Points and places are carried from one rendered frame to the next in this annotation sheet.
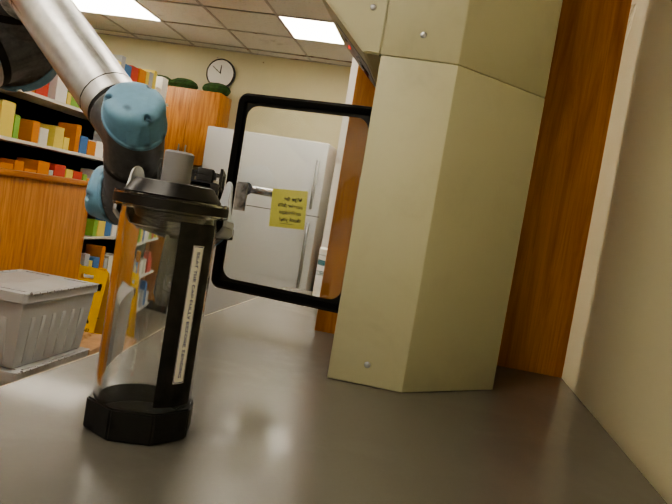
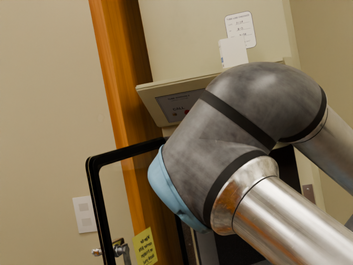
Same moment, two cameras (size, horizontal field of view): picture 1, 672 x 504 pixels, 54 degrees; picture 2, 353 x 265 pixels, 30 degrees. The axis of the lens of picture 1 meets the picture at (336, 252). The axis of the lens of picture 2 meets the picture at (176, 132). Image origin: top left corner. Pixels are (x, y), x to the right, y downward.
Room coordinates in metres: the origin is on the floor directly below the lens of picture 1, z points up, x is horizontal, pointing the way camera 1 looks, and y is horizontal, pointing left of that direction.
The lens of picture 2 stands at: (0.97, 1.41, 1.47)
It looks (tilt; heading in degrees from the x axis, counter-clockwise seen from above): 3 degrees down; 281
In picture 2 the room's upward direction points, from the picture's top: 10 degrees counter-clockwise
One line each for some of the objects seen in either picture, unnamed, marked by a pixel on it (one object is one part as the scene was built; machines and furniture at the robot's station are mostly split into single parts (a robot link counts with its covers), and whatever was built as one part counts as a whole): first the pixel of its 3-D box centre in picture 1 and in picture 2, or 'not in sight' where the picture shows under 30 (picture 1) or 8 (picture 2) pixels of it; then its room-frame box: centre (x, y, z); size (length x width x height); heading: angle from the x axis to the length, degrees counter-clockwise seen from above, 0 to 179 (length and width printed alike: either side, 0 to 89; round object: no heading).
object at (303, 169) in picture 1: (293, 201); (145, 240); (1.32, 0.10, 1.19); 0.30 x 0.01 x 0.40; 72
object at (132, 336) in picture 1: (156, 306); not in sight; (0.64, 0.16, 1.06); 0.11 x 0.11 x 0.21
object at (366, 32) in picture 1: (360, 46); (217, 94); (1.13, 0.02, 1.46); 0.32 x 0.11 x 0.10; 172
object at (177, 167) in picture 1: (174, 185); not in sight; (0.64, 0.16, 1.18); 0.09 x 0.09 x 0.07
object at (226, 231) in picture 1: (223, 209); not in sight; (0.69, 0.12, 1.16); 0.09 x 0.03 x 0.06; 30
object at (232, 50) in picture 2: not in sight; (232, 52); (1.08, 0.02, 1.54); 0.05 x 0.05 x 0.06; 10
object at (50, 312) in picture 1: (21, 315); not in sight; (3.01, 1.37, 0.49); 0.60 x 0.42 x 0.33; 172
